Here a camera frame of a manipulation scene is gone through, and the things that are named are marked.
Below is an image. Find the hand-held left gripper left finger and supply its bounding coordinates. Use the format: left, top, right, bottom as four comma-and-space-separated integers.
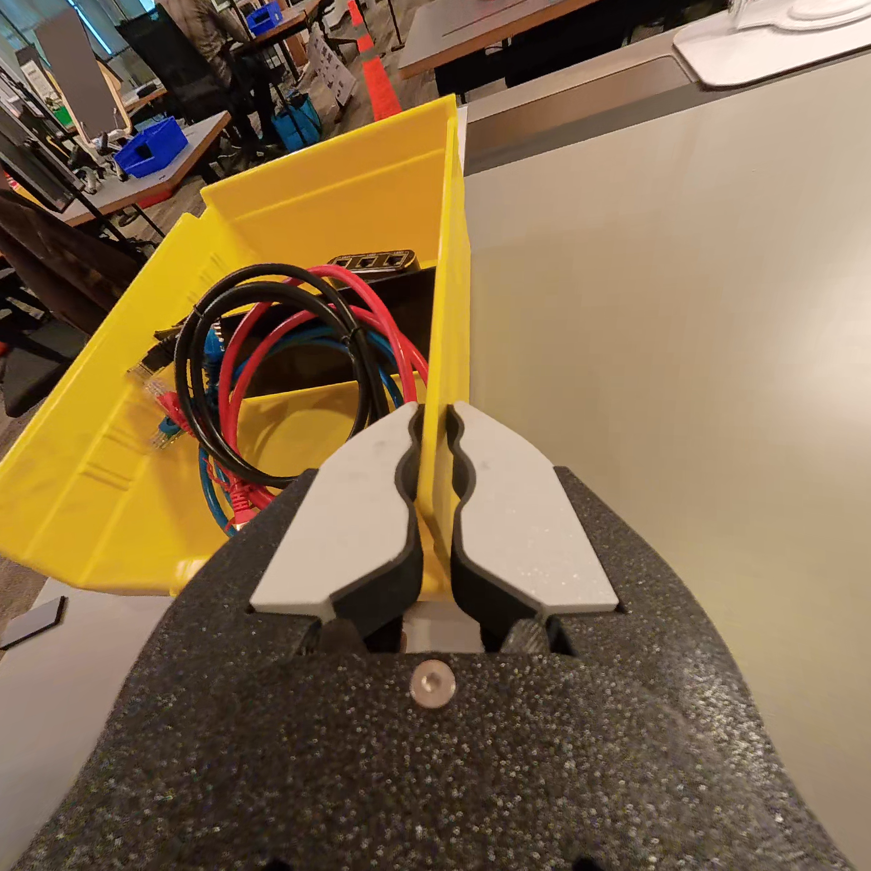
249, 401, 426, 641

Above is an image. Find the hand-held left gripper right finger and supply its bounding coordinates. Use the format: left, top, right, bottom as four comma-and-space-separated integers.
445, 400, 621, 641

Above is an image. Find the yellow plastic bin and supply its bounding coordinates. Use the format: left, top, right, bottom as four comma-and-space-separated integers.
0, 94, 472, 603

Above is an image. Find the black ethernet port hub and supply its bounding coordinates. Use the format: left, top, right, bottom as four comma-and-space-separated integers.
327, 249, 417, 273

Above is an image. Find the black box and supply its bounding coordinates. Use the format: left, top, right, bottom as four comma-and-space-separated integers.
218, 267, 436, 409

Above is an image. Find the black flat plate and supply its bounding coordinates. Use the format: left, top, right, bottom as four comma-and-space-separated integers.
0, 596, 68, 651

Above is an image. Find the dark brown chair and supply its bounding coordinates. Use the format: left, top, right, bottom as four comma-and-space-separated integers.
0, 191, 151, 416

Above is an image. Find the grey work table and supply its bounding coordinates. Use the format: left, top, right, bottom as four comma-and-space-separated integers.
61, 110, 232, 229

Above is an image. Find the teal bag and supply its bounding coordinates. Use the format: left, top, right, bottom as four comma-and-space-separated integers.
271, 94, 322, 152

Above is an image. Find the large blue plastic bin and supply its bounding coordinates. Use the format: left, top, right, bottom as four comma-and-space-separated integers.
112, 116, 189, 179

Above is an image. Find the orange floor tape strip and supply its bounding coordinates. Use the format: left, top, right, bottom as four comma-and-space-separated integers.
361, 58, 404, 122

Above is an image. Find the white sign board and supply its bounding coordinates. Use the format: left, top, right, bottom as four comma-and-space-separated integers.
306, 30, 358, 106

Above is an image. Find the black office chair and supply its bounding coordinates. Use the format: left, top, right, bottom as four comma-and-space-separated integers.
116, 3, 266, 161

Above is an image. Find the wooden table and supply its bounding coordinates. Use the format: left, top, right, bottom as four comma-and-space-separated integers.
398, 0, 600, 81

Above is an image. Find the grey upright panel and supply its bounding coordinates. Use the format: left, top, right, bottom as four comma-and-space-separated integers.
34, 8, 120, 137

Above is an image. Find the white tray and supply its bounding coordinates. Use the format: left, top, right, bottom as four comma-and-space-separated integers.
672, 0, 871, 91

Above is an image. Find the clear plastic item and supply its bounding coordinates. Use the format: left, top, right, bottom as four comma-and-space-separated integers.
728, 0, 871, 34

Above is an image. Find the blue ethernet cable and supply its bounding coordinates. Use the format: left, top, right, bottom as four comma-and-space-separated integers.
146, 320, 406, 538

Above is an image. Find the red ethernet cable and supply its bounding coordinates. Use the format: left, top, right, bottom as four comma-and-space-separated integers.
153, 264, 431, 538

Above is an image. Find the black ethernet cable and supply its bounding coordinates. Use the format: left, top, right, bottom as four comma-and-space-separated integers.
173, 264, 392, 489

